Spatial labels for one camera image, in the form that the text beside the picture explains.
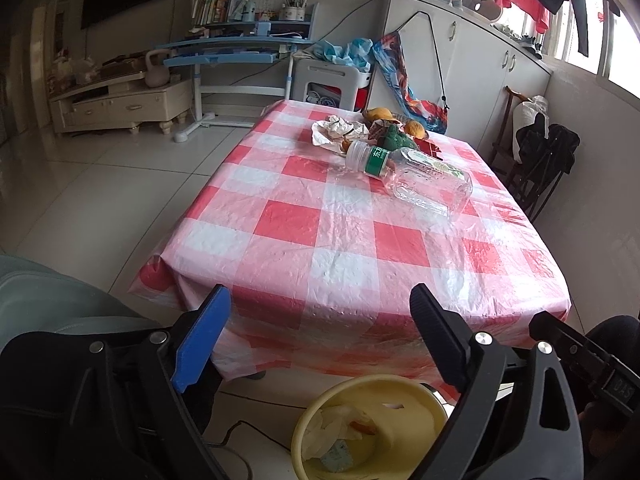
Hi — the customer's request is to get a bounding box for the clear plastic bottle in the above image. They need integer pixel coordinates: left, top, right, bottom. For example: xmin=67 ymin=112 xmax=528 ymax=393
xmin=345 ymin=141 xmax=473 ymax=221

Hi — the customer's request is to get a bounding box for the cream tv cabinet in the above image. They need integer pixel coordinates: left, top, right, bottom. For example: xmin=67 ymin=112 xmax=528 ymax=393
xmin=49 ymin=73 xmax=192 ymax=134

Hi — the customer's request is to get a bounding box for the yellow trash bin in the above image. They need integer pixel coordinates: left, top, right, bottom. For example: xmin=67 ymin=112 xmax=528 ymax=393
xmin=291 ymin=375 xmax=448 ymax=479

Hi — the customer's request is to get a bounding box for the white paper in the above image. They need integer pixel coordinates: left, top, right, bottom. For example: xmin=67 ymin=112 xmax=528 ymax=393
xmin=311 ymin=115 xmax=369 ymax=155

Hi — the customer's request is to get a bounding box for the blue plastic bag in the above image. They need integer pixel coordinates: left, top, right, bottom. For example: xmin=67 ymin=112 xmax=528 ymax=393
xmin=311 ymin=38 xmax=373 ymax=74

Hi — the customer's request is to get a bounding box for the row of books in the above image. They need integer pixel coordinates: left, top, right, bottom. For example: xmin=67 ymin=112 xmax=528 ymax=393
xmin=191 ymin=0 xmax=230 ymax=26

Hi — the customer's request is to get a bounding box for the red white checkered tablecloth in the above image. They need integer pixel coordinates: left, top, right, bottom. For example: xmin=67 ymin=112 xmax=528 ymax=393
xmin=130 ymin=101 xmax=570 ymax=398

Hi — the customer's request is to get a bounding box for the white pen cup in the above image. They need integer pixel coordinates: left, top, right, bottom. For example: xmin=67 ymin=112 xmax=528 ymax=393
xmin=279 ymin=6 xmax=306 ymax=22

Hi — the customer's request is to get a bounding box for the red snack wrapper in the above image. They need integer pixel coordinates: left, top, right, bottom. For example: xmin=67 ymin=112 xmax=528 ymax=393
xmin=414 ymin=138 xmax=442 ymax=159

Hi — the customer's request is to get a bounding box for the blue study desk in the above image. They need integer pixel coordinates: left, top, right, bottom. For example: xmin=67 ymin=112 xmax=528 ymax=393
xmin=162 ymin=3 xmax=318 ymax=143

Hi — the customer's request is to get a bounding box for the white storage cabinet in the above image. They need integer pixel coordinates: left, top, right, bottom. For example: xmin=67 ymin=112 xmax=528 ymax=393
xmin=381 ymin=0 xmax=551 ymax=158

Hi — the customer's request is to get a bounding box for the dark wooden chair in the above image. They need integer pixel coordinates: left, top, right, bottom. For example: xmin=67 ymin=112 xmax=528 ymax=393
xmin=488 ymin=87 xmax=580 ymax=221

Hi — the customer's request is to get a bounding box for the yellow mango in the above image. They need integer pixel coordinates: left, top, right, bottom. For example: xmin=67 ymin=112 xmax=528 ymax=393
xmin=362 ymin=107 xmax=398 ymax=122
xmin=404 ymin=120 xmax=428 ymax=140

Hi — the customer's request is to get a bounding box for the white plastic stool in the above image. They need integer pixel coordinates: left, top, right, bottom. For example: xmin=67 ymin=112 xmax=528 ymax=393
xmin=291 ymin=58 xmax=371 ymax=110

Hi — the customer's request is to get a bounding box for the pink kettlebell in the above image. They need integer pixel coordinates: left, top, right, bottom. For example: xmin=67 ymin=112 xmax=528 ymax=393
xmin=144 ymin=49 xmax=170 ymax=88

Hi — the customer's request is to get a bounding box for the pale green sofa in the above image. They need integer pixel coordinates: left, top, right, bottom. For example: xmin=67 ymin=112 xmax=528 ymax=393
xmin=1 ymin=255 xmax=162 ymax=356

